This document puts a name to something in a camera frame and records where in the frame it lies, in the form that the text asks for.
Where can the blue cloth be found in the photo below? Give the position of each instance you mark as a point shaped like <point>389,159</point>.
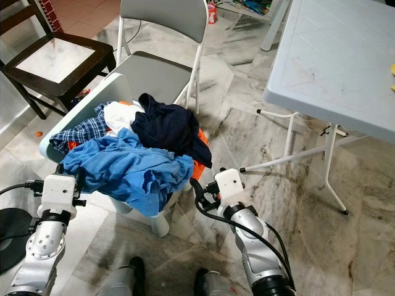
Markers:
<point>129,169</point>

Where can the yellow shirt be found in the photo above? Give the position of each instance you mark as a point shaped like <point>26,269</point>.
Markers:
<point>392,77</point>

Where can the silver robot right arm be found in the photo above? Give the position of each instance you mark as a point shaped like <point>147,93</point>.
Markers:
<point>259,253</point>

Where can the dark navy cloth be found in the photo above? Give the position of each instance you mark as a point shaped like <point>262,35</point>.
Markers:
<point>170,129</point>

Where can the blue plaid shirt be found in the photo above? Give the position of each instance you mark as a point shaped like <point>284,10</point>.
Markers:
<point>83,132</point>

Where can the black round stand base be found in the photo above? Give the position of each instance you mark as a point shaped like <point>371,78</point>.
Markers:
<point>13,240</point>

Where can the small orange ball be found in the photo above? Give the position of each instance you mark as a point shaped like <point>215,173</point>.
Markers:
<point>38,132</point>

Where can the robot right leg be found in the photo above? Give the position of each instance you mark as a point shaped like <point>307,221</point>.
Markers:
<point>216,283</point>

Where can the white garment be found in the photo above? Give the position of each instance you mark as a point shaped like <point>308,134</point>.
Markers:
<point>123,117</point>

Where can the pale plastic laundry basket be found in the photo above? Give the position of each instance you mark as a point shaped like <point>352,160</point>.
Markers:
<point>80,102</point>

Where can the dark wooden chair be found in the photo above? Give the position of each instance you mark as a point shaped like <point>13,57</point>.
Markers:
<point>95,52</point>

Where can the red snack packet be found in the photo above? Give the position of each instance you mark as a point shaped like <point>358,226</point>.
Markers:
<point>212,12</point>

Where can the red white patterned panel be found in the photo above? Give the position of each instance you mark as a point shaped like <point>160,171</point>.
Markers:
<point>54,15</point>

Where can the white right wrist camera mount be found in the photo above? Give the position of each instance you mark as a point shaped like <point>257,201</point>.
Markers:
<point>230,184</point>

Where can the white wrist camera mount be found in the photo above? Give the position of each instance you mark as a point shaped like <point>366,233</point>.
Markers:
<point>230,184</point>
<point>60,191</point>

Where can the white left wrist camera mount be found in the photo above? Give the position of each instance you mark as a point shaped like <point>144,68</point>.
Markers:
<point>60,191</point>

